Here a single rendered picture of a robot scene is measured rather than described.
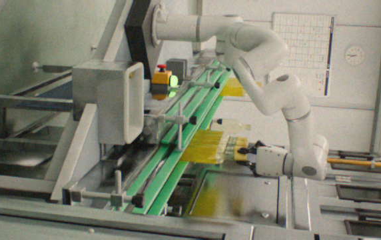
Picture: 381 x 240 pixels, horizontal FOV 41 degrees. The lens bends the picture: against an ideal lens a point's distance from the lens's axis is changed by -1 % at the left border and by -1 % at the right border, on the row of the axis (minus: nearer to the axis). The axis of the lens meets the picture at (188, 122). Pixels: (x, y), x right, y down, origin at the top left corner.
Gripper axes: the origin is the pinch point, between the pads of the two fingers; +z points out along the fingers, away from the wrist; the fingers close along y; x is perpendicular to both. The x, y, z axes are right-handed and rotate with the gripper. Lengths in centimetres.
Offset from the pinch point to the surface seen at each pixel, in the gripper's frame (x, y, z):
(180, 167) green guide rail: 13.2, -3.2, 17.8
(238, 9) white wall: -551, 28, 204
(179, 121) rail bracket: 18.9, 14.8, 16.0
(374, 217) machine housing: -6.4, -15.7, -45.4
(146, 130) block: 21.9, 10.9, 26.3
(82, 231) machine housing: 104, 20, -10
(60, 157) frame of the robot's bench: 54, 10, 35
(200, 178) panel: -1.6, -11.8, 16.5
